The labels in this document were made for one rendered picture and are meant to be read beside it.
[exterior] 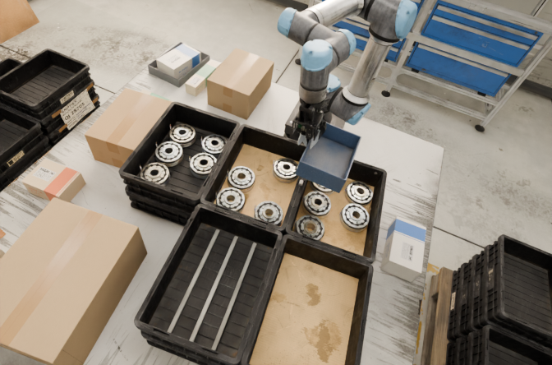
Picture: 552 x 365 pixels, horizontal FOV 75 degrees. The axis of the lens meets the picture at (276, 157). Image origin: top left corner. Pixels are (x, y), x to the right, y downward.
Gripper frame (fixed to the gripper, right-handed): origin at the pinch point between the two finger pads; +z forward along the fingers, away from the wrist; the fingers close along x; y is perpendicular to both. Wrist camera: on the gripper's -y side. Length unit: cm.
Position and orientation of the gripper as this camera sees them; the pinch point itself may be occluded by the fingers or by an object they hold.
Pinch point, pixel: (309, 142)
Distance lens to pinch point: 115.5
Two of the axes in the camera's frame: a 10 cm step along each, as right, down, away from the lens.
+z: -0.1, 6.7, 7.4
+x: 9.1, 3.2, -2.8
